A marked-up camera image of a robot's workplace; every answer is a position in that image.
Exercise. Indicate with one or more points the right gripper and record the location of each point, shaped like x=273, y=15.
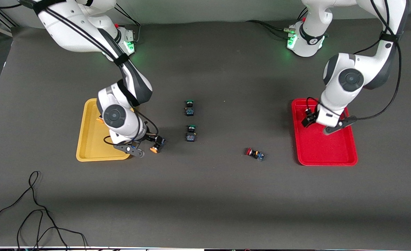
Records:
x=152, y=139

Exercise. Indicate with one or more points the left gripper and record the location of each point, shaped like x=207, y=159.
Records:
x=308, y=119

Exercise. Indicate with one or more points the yellow push button switch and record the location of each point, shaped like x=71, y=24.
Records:
x=99, y=120
x=154, y=150

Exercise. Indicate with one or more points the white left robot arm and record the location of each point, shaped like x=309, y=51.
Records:
x=348, y=80

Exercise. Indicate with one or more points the red plastic tray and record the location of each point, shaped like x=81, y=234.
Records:
x=317, y=150

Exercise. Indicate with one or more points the yellow plastic tray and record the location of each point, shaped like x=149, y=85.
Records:
x=90, y=146

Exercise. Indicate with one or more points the dark grey table mat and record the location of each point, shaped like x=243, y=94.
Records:
x=226, y=191

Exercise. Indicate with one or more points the green push button switch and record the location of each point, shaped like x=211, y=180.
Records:
x=189, y=108
x=191, y=134

